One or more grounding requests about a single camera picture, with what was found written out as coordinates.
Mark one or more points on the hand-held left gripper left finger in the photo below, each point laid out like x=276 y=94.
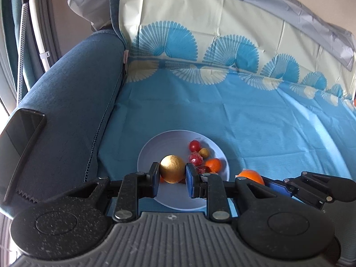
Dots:
x=154 y=180

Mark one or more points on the large orange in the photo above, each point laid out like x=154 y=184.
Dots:
x=250 y=175

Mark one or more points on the small yellow round fruit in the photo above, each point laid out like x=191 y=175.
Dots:
x=204 y=153

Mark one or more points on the black smartphone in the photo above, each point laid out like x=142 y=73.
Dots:
x=19 y=139

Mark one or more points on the small orange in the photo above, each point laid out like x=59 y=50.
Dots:
x=213 y=165

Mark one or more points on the white pole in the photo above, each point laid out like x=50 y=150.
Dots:
x=37 y=33

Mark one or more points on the pale blue round plate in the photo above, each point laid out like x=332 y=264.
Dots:
x=161 y=150

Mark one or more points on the red strawberry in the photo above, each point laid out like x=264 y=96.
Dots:
x=196 y=159

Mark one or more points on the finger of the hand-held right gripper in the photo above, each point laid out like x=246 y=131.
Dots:
x=339 y=185
x=276 y=187

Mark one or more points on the blue fan-print cloth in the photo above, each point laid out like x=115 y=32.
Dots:
x=250 y=116

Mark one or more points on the yellow lemon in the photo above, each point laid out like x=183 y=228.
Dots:
x=172 y=169

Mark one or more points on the red cherry tomato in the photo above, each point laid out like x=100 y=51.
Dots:
x=195 y=145

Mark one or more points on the dark red date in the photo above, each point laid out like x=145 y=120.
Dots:
x=203 y=169

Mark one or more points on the teal curtain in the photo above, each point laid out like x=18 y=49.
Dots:
x=12 y=47

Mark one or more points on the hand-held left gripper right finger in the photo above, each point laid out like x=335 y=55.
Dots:
x=190 y=181

